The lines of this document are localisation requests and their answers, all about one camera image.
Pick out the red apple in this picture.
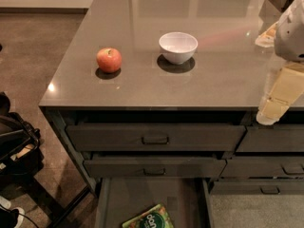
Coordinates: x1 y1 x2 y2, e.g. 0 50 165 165
96 47 122 73

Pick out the black cart with items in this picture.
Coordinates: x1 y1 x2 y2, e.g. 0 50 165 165
0 92 43 179

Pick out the white ceramic bowl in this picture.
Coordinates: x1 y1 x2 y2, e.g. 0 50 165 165
159 32 199 65

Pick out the black and white shoe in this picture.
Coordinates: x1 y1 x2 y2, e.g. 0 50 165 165
0 196 25 228

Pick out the top left grey drawer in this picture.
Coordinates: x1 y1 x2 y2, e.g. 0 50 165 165
66 123 245 151

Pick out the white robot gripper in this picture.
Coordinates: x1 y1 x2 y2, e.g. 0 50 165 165
255 0 304 125

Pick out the middle left grey drawer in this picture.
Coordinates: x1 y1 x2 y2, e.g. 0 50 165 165
84 152 226 178

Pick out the top right grey drawer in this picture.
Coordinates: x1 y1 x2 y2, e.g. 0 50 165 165
237 124 304 153

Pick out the green rice chip bag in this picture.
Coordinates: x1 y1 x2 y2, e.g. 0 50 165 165
122 204 174 228

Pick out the open bottom left drawer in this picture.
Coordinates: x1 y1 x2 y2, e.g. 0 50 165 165
94 178 214 228

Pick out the bottom right grey drawer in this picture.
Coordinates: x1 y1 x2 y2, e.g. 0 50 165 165
210 180 304 195

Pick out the middle right grey drawer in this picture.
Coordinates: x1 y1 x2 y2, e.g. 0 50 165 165
221 157 304 178

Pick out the grey drawer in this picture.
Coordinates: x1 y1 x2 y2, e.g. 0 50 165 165
237 124 304 153
66 123 245 151
221 157 304 178
210 180 304 195
84 152 226 178

